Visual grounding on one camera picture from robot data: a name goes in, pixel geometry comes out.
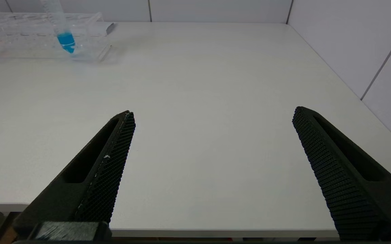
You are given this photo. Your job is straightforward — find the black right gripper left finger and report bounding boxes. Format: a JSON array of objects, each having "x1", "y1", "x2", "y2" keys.
[{"x1": 12, "y1": 110, "x2": 136, "y2": 238}]

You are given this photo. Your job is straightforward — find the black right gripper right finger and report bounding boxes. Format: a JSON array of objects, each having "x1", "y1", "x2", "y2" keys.
[{"x1": 292, "y1": 106, "x2": 391, "y2": 239}]

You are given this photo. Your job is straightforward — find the test tube with blue pigment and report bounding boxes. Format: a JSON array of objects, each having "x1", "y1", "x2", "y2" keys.
[{"x1": 41, "y1": 0, "x2": 77, "y2": 55}]

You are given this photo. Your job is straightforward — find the clear acrylic test tube rack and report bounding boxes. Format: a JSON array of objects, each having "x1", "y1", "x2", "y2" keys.
[{"x1": 0, "y1": 10, "x2": 113, "y2": 62}]

